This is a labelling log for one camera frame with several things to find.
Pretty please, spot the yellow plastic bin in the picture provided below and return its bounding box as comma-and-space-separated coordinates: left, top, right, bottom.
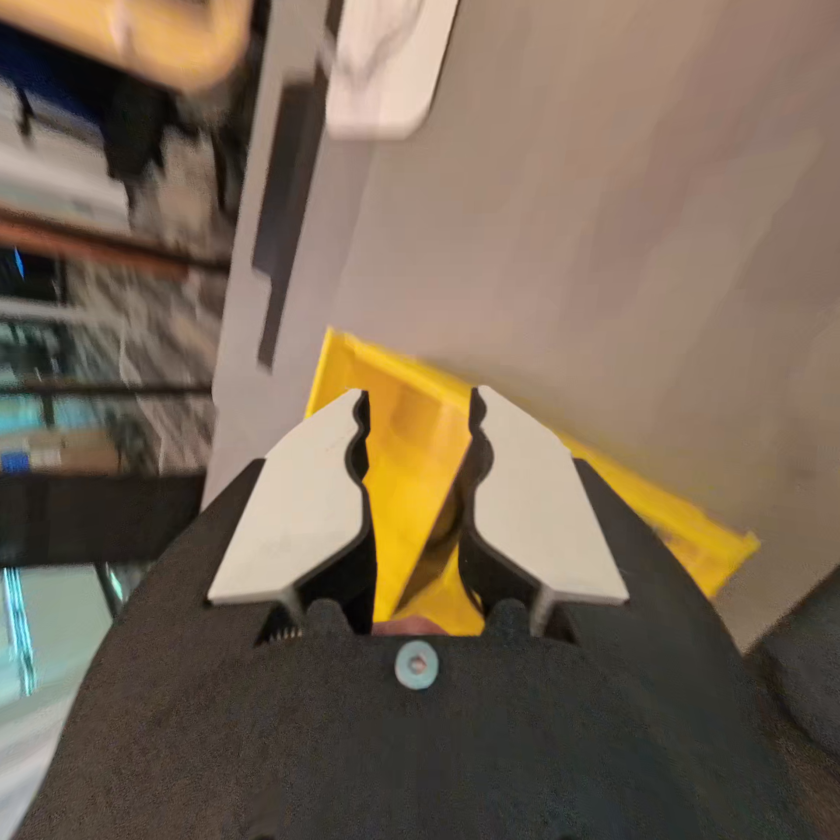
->
305, 327, 762, 637

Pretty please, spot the person's dark sweater torso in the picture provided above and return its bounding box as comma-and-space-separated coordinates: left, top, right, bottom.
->
742, 577, 840, 775

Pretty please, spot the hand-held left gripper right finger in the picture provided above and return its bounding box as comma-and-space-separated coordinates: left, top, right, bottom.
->
458, 385, 631, 634

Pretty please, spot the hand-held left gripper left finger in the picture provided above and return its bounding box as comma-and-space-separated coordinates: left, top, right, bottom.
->
206, 387, 378, 621

